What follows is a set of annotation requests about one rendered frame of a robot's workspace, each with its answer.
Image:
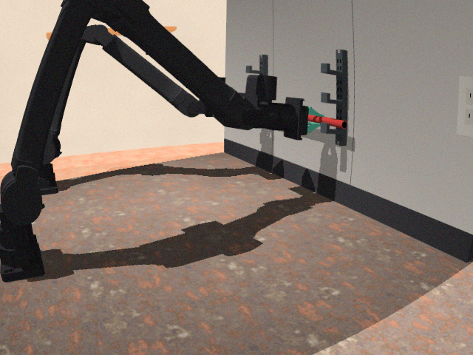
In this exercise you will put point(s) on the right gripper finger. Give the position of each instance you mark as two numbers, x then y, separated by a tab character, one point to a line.
313	112
312	126

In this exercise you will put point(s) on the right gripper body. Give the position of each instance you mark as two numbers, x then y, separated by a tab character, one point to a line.
292	117

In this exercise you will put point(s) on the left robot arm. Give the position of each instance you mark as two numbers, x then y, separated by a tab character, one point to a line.
135	63

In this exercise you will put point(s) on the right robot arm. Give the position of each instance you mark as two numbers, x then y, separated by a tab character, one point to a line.
21	200

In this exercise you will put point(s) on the red metal bar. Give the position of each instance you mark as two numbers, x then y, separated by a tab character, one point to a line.
331	121

